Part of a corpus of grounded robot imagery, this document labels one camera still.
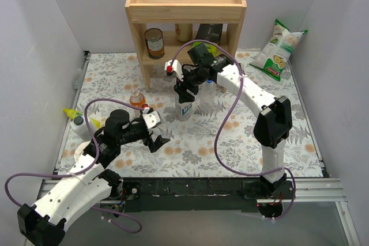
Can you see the green chips bag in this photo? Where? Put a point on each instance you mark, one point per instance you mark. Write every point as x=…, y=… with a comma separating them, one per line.
x=274, y=56

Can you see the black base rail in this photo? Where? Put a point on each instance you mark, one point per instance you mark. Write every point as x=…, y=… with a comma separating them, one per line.
x=247, y=195

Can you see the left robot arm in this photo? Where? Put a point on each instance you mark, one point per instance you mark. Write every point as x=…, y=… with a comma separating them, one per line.
x=90, y=180

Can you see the wooden shelf rack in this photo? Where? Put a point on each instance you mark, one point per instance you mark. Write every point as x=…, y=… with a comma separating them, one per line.
x=142, y=12

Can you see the white bottle grey cap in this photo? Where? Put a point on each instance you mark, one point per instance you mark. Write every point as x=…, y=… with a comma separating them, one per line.
x=78, y=125

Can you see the brown tin can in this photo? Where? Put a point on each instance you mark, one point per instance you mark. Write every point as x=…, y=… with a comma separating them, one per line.
x=154, y=43

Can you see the blue label water bottle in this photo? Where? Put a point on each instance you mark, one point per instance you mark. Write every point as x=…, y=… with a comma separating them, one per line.
x=183, y=110

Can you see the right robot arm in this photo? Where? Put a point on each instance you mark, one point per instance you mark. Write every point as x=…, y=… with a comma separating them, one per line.
x=273, y=114

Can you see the dark red snack bar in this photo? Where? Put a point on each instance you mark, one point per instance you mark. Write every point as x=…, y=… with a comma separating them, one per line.
x=242, y=68

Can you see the green wipes pack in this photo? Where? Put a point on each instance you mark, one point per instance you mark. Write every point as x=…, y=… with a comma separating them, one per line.
x=211, y=48

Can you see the yellow squeeze bottle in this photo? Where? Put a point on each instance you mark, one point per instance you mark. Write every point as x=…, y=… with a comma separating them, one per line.
x=72, y=113

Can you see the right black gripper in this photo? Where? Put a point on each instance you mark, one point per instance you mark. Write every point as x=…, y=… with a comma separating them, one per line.
x=185, y=88

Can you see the orange drink bottle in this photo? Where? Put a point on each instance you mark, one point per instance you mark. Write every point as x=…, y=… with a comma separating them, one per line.
x=137, y=98

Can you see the floral patterned table mat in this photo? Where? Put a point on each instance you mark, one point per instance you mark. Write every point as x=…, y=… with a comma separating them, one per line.
x=217, y=144

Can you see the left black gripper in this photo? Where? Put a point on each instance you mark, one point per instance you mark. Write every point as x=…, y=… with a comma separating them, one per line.
x=147, y=137

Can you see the cream cylindrical jar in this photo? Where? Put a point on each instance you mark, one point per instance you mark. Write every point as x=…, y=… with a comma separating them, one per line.
x=184, y=32

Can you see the black box on shelf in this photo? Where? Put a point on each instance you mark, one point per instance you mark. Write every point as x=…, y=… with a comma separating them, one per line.
x=209, y=32

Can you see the clear plastic bottle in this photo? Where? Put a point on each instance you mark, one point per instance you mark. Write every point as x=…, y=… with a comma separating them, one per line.
x=206, y=97

